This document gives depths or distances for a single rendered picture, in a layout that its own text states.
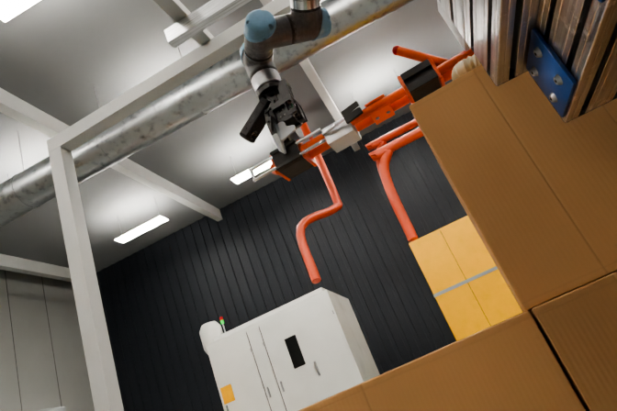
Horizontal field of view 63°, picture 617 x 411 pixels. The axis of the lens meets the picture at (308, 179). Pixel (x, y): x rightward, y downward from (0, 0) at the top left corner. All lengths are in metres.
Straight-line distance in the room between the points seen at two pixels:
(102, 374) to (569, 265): 3.25
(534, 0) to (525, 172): 0.34
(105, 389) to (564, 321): 3.21
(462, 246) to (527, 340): 7.60
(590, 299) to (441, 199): 11.20
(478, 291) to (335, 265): 4.59
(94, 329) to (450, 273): 5.84
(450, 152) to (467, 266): 7.48
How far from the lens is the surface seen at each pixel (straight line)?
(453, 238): 8.45
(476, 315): 8.29
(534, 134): 0.91
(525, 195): 0.88
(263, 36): 1.26
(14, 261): 13.35
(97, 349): 3.78
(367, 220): 12.11
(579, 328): 0.85
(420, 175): 12.23
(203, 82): 7.17
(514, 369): 0.84
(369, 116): 1.20
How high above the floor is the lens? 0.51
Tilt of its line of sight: 24 degrees up
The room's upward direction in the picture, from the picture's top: 23 degrees counter-clockwise
